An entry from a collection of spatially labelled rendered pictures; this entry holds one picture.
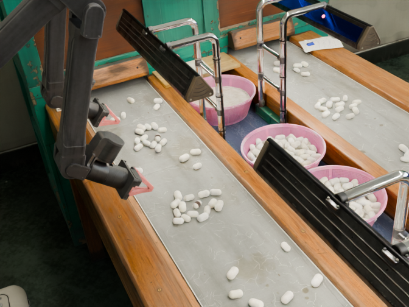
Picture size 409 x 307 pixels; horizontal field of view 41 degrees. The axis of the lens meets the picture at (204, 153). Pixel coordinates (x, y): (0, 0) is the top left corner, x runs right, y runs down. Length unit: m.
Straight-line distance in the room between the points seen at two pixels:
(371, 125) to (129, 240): 0.92
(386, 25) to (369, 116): 2.10
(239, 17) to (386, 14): 1.77
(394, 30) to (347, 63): 1.83
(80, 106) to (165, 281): 0.46
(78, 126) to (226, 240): 0.49
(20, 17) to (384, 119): 1.28
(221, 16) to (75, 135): 1.21
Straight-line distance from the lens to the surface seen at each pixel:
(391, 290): 0.93
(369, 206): 1.59
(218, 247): 1.46
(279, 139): 1.86
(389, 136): 1.89
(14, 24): 1.15
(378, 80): 2.18
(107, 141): 1.34
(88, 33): 1.16
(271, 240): 1.47
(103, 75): 2.18
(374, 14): 3.94
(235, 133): 2.01
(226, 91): 2.18
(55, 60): 1.71
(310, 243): 1.43
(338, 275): 1.36
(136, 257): 1.43
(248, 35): 2.39
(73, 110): 1.26
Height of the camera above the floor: 1.75
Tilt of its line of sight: 34 degrees down
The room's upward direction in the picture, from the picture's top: 6 degrees counter-clockwise
